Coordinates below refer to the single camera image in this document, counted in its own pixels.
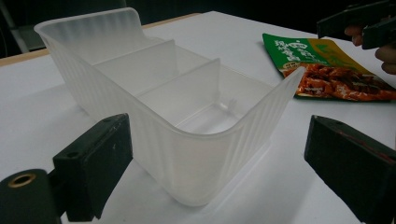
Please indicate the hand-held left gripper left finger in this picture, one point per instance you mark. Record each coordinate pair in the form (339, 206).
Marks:
(93, 161)

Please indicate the translucent plastic divided organizer box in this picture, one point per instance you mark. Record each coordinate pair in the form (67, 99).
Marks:
(193, 158)

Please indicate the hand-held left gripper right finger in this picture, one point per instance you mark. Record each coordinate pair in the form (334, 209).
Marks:
(355, 168)

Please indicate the green food seasoning packet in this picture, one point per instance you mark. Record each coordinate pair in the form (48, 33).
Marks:
(330, 77)

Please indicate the grey metal stand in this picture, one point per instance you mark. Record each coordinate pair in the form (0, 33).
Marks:
(15, 34)

